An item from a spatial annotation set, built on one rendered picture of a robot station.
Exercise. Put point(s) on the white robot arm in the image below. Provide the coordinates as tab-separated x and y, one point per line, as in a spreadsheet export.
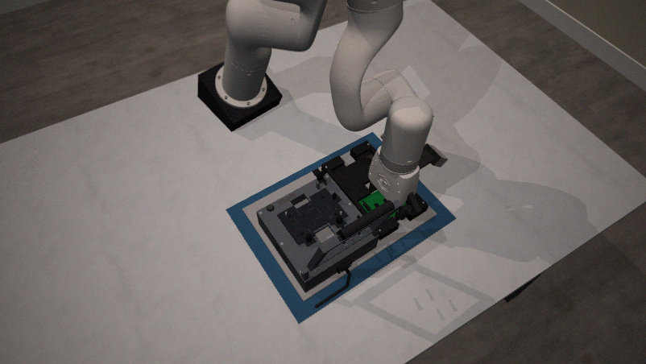
254	27

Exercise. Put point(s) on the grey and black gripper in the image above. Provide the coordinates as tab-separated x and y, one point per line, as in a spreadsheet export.
393	186

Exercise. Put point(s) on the green circuit board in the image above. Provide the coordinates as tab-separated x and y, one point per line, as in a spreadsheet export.
372	201

